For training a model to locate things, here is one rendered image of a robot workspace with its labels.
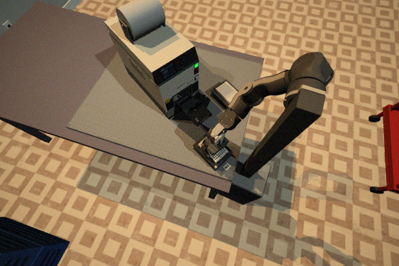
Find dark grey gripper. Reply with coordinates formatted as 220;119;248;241
201;137;229;159

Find grey cylinder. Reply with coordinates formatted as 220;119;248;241
116;0;166;40

